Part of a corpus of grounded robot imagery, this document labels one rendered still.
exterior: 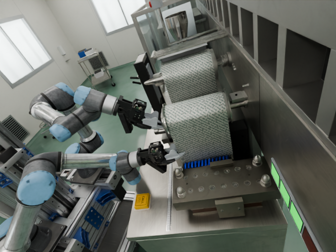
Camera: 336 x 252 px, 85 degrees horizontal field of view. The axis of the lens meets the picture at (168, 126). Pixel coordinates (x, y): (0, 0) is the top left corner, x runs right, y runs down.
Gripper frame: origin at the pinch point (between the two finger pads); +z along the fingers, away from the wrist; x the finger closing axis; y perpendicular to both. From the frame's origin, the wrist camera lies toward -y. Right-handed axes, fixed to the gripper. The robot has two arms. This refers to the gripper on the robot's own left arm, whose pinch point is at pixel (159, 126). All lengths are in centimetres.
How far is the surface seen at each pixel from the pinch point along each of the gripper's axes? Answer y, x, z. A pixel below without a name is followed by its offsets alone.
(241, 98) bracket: 26.0, -1.2, 23.0
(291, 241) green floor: -57, -7, 125
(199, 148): -0.6, -4.9, 19.4
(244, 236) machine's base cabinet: -16, -31, 46
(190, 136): 3.9, -4.9, 12.8
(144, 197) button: -35.3, -13.3, 6.3
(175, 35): 22, 69, -2
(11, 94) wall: -247, 258, -249
